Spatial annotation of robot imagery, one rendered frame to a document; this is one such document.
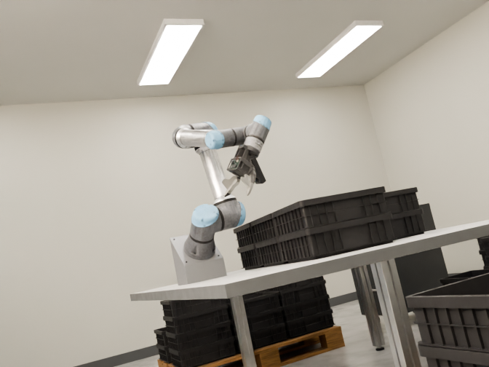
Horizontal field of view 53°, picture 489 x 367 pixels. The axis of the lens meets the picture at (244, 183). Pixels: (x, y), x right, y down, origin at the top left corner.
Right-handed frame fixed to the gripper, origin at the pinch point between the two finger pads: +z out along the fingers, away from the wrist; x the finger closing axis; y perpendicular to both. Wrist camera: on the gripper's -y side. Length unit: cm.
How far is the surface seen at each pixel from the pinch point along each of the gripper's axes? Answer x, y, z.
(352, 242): 25.7, -41.0, -0.8
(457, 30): -119, -259, -346
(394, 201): 8, -80, -40
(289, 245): 0.5, -32.6, 5.2
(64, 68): -294, 37, -125
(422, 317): 88, -2, 33
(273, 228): -13.1, -32.2, -2.2
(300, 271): 47, -1, 26
